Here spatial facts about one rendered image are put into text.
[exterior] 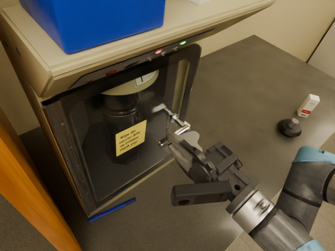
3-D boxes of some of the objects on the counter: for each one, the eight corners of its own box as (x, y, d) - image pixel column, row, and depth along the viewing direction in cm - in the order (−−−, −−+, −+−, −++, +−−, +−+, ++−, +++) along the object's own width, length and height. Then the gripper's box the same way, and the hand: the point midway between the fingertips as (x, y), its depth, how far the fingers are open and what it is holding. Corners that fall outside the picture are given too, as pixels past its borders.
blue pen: (88, 219, 65) (87, 218, 64) (134, 198, 70) (134, 196, 69) (89, 223, 64) (88, 221, 63) (136, 201, 69) (136, 199, 69)
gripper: (249, 196, 51) (184, 134, 61) (267, 174, 44) (190, 108, 53) (224, 221, 47) (158, 151, 57) (240, 202, 40) (160, 125, 49)
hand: (168, 140), depth 53 cm, fingers closed, pressing on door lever
